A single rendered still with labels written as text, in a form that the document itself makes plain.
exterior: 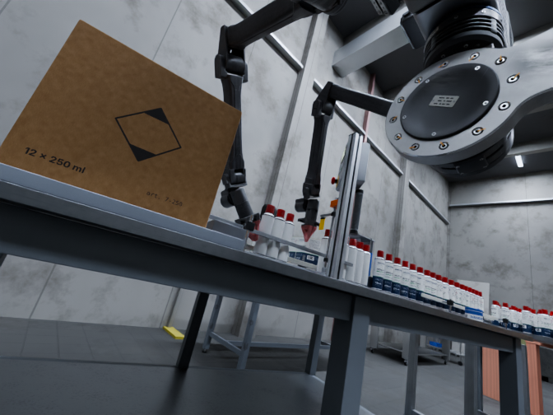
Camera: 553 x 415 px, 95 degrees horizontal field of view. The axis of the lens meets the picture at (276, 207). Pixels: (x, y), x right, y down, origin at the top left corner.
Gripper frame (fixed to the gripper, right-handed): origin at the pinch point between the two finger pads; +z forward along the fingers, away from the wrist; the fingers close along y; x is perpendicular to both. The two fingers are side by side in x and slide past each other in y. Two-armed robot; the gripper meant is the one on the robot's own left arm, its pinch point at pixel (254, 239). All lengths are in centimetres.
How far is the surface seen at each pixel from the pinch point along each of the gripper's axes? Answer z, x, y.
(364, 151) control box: -17, -57, -16
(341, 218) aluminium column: 4.6, -31.2, -15.8
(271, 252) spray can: 7.1, -3.6, -2.1
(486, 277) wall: 556, -990, 332
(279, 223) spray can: -1.8, -11.4, -2.1
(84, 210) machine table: -21, 43, -46
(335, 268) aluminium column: 20.1, -19.0, -16.6
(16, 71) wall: -200, 66, 225
